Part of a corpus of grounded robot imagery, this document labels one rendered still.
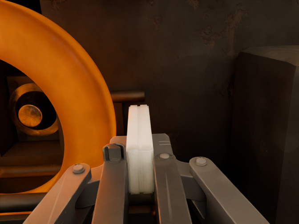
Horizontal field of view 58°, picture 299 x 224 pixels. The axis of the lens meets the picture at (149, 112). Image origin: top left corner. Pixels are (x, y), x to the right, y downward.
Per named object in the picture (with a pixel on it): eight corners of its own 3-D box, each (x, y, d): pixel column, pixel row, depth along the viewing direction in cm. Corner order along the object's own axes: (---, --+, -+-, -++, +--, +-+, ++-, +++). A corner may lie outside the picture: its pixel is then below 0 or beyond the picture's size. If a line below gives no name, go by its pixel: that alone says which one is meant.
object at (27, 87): (74, 87, 59) (70, 52, 57) (102, 86, 59) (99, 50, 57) (14, 144, 30) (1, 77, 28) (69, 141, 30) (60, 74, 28)
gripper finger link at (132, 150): (141, 195, 16) (128, 195, 16) (140, 138, 22) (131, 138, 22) (139, 150, 15) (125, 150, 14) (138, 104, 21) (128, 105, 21)
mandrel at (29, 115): (58, 96, 44) (54, 70, 43) (85, 95, 44) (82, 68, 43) (11, 137, 28) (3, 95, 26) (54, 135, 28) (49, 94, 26)
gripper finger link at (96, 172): (127, 206, 14) (69, 209, 14) (130, 154, 18) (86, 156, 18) (126, 182, 13) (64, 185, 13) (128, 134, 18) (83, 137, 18)
